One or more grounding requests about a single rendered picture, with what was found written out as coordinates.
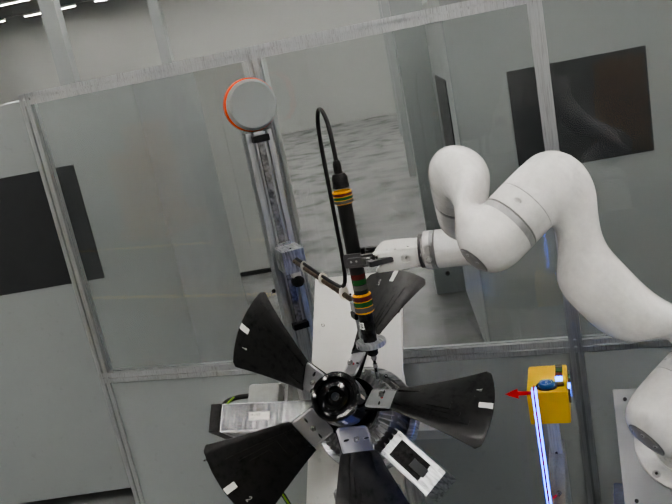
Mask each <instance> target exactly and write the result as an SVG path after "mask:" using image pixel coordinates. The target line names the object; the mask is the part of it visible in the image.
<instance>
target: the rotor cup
mask: <svg viewBox="0 0 672 504"><path fill-rule="evenodd" d="M373 389H374V388H373V387H372V386H371V385H370V384H369V383H368V382H366V381H365V380H363V379H360V378H353V377H352V376H351V375H349V374H348V373H345V372H341V371H334V372H329V373H327V374H325V375H323V376H322V377H321V378H320V379H319V380H318V381H317V382H316V384H315V385H314V387H313V390H312V394H311V403H312V407H313V409H314V411H315V413H316V414H317V415H318V416H319V417H320V418H321V419H322V420H324V421H326V422H327V423H328V424H329V425H330V426H331V427H332V428H333V429H334V433H336V432H335V429H337V428H342V427H353V426H367V428H368V430H370V429H371V428H372V427H373V425H374V424H375V422H376V420H377V418H378V415H379V411H368V412H365V409H366V406H365V403H366V401H367V399H368V397H369V395H370V393H371V391H372V390H373ZM333 392H338V393H339V399H338V400H337V401H333V400H332V399H331V394H332V393H333ZM361 394H362V395H363V396H364V397H365V400H364V399H362V398H361ZM342 421H346V422H347V423H348V424H344V423H342Z"/></svg>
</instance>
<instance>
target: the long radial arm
mask: <svg viewBox="0 0 672 504"><path fill-rule="evenodd" d="M311 406H312V403H311V399H310V400H292V401H273V402H254V403H235V404H222V410H221V422H220V433H223V434H225V435H228V436H230V437H233V438H234V437H237V436H241V435H244V434H248V433H251V432H254V431H258V430H261V429H265V428H268V427H271V426H275V425H278V424H281V423H285V422H289V421H290V422H292V421H293V420H295V419H296V418H297V417H298V416H300V415H301V414H302V413H303V412H305V411H306V410H307V409H308V408H310V407H311Z"/></svg>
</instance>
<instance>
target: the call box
mask: <svg viewBox="0 0 672 504"><path fill-rule="evenodd" d="M562 378H563V380H562V381H555V365H553V366H537V367H529V368H528V381H527V391H531V389H532V388H533V385H534V386H535V387H536V390H537V397H538V404H539V412H540V419H541V424H557V423H571V403H569V396H568V377H567V366H566V365H562ZM544 379H552V380H553V381H554V382H555V387H553V388H550V389H541V388H539V385H538V383H539V382H540V380H544ZM557 382H564V386H563V387H557ZM527 401H528V408H529V415H530V422H531V424H536V422H535V415H534V407H533V400H532V395H527Z"/></svg>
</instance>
